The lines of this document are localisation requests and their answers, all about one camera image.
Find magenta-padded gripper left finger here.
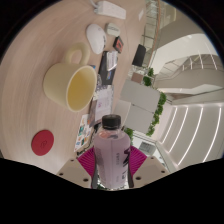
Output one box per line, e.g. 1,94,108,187
56,146,98,189

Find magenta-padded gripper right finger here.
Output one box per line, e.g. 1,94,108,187
128,144,169,189

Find purple drink bottle black cap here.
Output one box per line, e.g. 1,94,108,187
92,114,133,190

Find clear shaker bottle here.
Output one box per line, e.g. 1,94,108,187
138,140,158,157

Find colourful sticker sheet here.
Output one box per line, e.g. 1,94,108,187
73,113,96,153

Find flat round red coaster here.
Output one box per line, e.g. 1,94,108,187
30,129,55,157

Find ceiling light strips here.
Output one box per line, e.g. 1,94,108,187
161,104,224,166

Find white chair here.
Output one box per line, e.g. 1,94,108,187
112,99,132,129

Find white cabinet with plants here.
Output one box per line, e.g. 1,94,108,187
119,78,168,138

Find open printed booklet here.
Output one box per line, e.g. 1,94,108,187
88,84,115,128

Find pale yellow mug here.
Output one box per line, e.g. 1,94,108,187
42,42,98,113

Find potted plants wooden planter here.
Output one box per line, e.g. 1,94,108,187
130,67,155,88

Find black notebook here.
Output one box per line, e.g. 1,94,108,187
98,50,118,86

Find black chair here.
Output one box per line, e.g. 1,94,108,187
131,43,147,67

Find white card packet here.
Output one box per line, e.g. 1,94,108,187
107,50,120,72

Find small black red box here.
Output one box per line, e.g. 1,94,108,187
112,35,125,54

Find white computer mouse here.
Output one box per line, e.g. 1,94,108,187
85,23,108,55

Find small white grey case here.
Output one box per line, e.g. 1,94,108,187
104,22,121,37

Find glass balcony railing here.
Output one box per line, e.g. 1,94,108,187
143,0,168,58

